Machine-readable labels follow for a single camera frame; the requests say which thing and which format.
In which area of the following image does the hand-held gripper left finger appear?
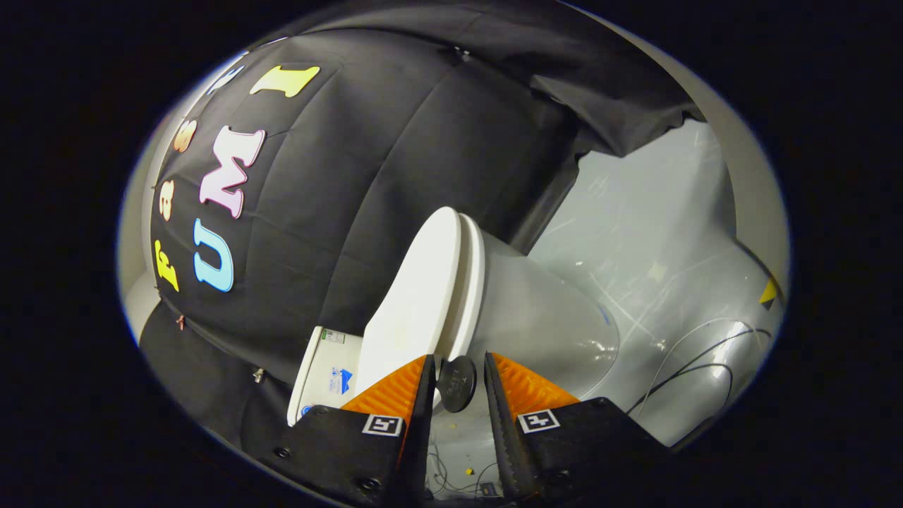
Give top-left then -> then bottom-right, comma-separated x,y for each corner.
257,354 -> 437,505

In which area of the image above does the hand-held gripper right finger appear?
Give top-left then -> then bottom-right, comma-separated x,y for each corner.
484,351 -> 671,503

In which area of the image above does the black round lid handle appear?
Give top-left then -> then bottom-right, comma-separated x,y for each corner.
437,355 -> 478,413

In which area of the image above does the white ceramic toilet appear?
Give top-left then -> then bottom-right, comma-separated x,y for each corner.
286,233 -> 622,428

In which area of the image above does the black backdrop cloth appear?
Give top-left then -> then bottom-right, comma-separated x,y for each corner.
139,4 -> 706,452

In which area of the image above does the thin tangled white cable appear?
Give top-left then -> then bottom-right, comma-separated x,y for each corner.
428,443 -> 498,496

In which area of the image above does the long black floor cable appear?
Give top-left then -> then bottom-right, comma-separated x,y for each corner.
626,327 -> 774,418

